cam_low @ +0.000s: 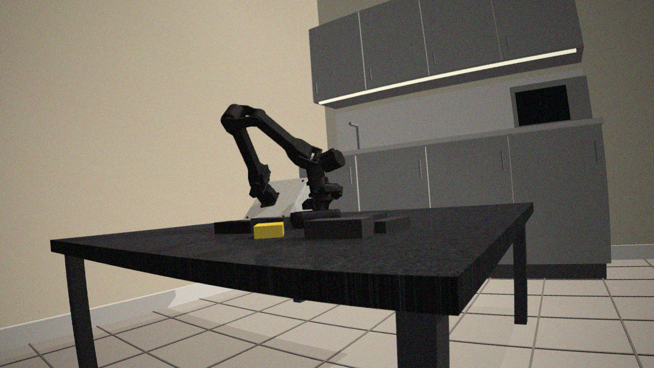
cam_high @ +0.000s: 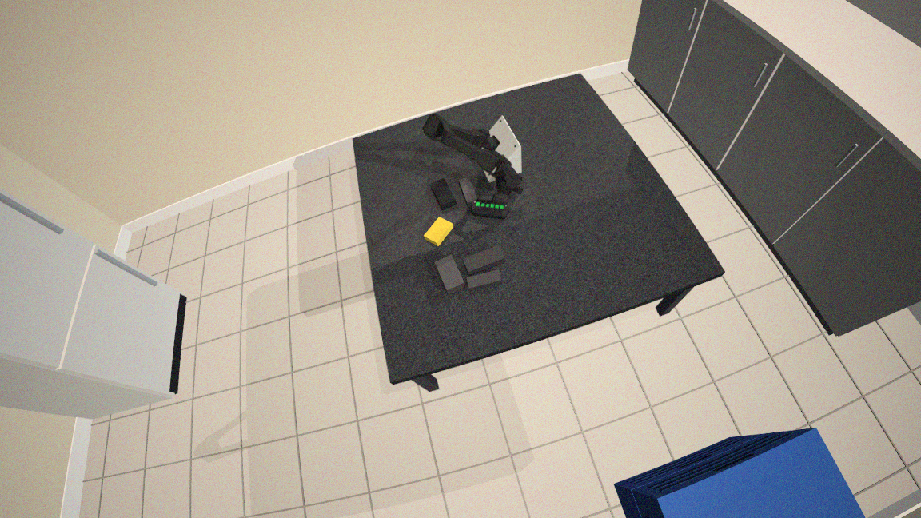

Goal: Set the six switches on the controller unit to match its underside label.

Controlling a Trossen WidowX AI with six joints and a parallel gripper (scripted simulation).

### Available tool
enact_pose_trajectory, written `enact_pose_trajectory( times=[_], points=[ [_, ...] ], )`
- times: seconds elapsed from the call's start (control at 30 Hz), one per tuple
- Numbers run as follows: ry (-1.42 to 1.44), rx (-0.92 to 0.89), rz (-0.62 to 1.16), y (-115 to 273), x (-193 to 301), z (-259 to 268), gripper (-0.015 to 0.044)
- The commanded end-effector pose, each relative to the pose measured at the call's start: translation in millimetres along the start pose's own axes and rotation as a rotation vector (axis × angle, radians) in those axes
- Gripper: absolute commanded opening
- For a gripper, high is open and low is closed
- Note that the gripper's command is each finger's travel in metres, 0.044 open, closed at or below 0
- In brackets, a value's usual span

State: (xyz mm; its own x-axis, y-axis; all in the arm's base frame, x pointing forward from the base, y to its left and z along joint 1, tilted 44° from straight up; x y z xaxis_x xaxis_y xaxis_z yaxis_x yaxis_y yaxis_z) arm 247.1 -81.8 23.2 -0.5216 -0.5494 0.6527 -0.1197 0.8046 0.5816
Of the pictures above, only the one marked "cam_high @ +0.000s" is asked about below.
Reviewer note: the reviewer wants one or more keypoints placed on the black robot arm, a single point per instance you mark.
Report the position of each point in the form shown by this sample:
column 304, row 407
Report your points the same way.
column 471, row 142

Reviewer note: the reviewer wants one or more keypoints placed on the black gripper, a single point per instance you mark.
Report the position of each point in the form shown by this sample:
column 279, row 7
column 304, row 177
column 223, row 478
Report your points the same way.
column 501, row 198

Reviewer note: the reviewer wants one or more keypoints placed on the yellow rectangular block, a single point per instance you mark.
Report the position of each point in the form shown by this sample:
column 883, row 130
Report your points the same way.
column 438, row 231

